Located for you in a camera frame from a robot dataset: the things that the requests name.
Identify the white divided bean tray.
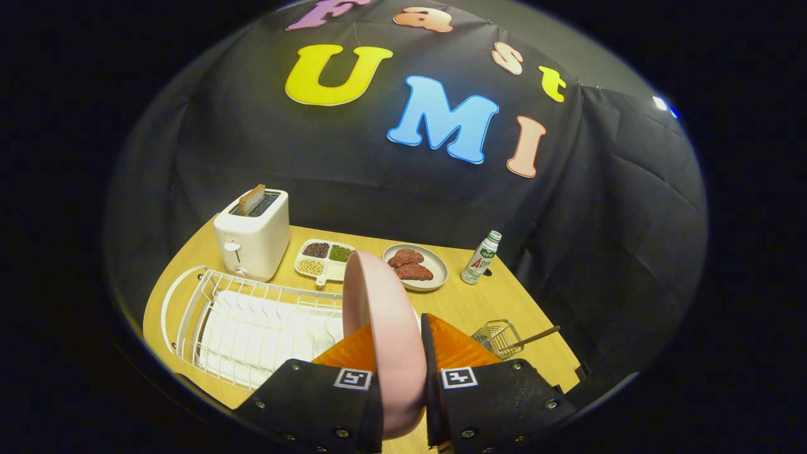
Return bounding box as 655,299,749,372
294,238,355,288

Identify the white wire dish rack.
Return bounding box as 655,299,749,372
161,265,354,392

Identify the brown toast slice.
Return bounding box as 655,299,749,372
238,183,267,216

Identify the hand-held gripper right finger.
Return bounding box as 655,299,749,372
421,313,578,454

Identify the black backdrop cloth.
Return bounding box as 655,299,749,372
104,0,710,404

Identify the white drink bottle green cap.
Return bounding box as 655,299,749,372
460,230,502,285

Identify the pink plate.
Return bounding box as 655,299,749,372
342,250,428,440

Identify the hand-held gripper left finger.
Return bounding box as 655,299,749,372
233,323,384,454

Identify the metal wire basket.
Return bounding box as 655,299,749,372
471,319,525,360

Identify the red meat piece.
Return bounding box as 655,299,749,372
393,263,434,281
387,248,425,269

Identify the wooden handled spoon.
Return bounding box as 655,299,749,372
504,325,561,354

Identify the white toaster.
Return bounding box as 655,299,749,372
214,189,291,282

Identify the beige plate with meat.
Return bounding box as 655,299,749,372
382,244,449,292

